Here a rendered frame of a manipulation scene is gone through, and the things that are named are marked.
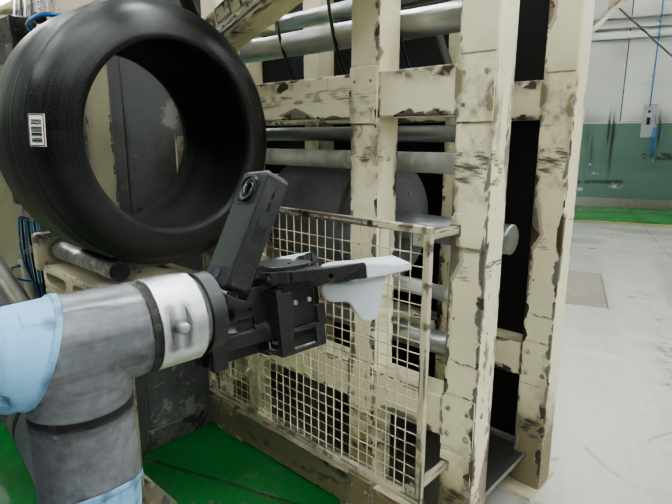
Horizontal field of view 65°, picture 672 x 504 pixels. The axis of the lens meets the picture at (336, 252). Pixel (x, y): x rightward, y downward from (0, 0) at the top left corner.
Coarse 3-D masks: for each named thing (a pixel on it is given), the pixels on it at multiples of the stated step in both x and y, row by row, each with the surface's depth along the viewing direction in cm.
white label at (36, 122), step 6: (30, 114) 98; (36, 114) 97; (42, 114) 97; (30, 120) 98; (36, 120) 97; (42, 120) 97; (30, 126) 98; (36, 126) 98; (42, 126) 97; (30, 132) 98; (36, 132) 98; (42, 132) 97; (30, 138) 99; (36, 138) 98; (42, 138) 98; (30, 144) 99; (36, 144) 98; (42, 144) 98
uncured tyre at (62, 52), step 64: (128, 0) 108; (64, 64) 99; (192, 64) 143; (0, 128) 107; (64, 128) 100; (192, 128) 151; (256, 128) 133; (64, 192) 103; (192, 192) 153; (128, 256) 116; (192, 256) 129
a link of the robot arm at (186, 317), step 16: (160, 288) 41; (176, 288) 42; (192, 288) 42; (160, 304) 40; (176, 304) 41; (192, 304) 42; (208, 304) 43; (176, 320) 41; (192, 320) 41; (208, 320) 42; (176, 336) 41; (192, 336) 41; (208, 336) 42; (176, 352) 41; (192, 352) 42; (160, 368) 42
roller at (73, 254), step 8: (56, 248) 135; (64, 248) 132; (72, 248) 130; (80, 248) 129; (56, 256) 136; (64, 256) 131; (72, 256) 128; (80, 256) 125; (88, 256) 123; (96, 256) 121; (104, 256) 121; (80, 264) 125; (88, 264) 122; (96, 264) 119; (104, 264) 117; (112, 264) 115; (120, 264) 115; (96, 272) 120; (104, 272) 116; (112, 272) 114; (120, 272) 116; (128, 272) 117; (120, 280) 116
